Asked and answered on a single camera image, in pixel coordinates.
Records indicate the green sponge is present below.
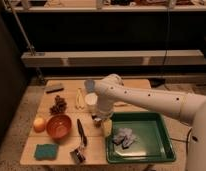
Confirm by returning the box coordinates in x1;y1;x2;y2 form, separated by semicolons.
34;144;59;160

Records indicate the crumpled grey cloth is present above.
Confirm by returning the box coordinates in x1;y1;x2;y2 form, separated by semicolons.
112;128;136;149

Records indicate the wooden table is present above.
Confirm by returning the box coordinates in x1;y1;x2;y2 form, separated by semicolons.
20;80;175;165

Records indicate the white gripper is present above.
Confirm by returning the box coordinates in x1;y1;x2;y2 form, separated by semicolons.
96;107;113;137

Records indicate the black handled brush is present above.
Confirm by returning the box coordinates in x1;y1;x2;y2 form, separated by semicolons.
70;120;88;164

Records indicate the black cable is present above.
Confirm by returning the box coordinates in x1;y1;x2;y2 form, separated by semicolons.
157;0;205;171

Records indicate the yellow orange fruit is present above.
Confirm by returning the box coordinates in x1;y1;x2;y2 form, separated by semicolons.
33;117;46;132

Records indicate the green plastic tray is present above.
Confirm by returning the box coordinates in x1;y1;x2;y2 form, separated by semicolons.
105;112;176;164

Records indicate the bunch of dark grapes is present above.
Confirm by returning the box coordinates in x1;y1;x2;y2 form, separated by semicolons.
50;95;67;115

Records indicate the small metal cup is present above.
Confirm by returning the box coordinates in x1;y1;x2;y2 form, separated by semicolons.
92;116;102;127

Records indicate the white plastic cup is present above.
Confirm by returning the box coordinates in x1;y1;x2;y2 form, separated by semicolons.
85;93;98;113

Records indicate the metal shelf rack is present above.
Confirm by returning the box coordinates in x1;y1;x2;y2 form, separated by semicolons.
2;0;206;68

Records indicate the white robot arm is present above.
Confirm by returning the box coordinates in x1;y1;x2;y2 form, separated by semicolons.
94;74;206;171

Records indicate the blue plastic cup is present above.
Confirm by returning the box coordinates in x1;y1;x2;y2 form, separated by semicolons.
84;79;95;93

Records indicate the yellow banana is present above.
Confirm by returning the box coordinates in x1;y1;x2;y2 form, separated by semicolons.
75;88;85;109

